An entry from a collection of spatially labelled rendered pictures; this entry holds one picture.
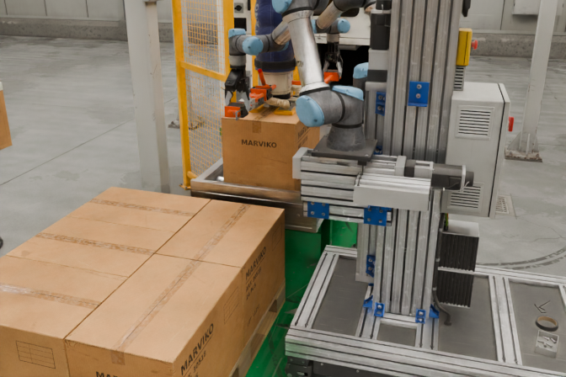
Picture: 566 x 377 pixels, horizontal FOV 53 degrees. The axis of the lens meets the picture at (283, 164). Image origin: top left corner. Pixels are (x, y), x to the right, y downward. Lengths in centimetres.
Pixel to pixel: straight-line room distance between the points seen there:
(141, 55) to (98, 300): 200
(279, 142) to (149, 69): 127
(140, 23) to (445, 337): 256
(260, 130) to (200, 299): 105
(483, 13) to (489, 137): 925
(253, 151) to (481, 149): 120
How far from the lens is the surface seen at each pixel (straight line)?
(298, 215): 288
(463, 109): 220
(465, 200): 232
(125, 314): 212
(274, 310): 296
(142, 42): 379
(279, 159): 288
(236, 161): 297
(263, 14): 297
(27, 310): 226
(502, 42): 1136
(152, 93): 383
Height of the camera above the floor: 172
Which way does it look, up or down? 20 degrees down
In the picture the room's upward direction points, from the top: straight up
